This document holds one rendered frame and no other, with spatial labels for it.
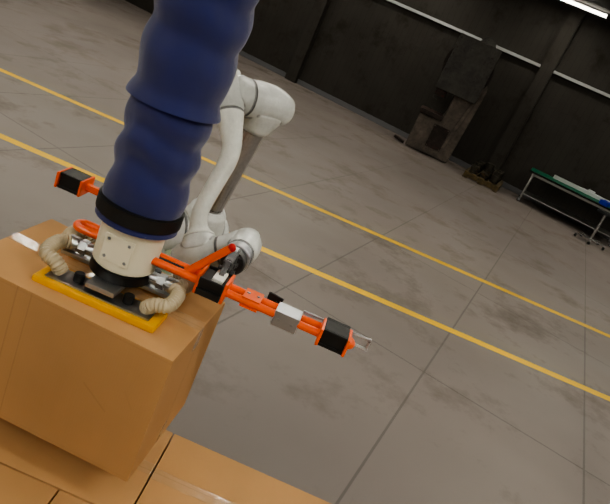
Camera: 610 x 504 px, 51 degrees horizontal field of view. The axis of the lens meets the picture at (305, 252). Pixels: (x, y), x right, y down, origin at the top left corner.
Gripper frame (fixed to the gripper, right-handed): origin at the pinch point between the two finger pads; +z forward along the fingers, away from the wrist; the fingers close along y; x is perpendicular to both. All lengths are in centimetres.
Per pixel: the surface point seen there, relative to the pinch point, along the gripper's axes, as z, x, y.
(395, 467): -133, -111, 120
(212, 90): 7, 17, -48
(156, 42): 10, 32, -53
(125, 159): 8.5, 31.0, -24.4
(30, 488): 24, 23, 66
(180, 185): 4.4, 17.3, -22.7
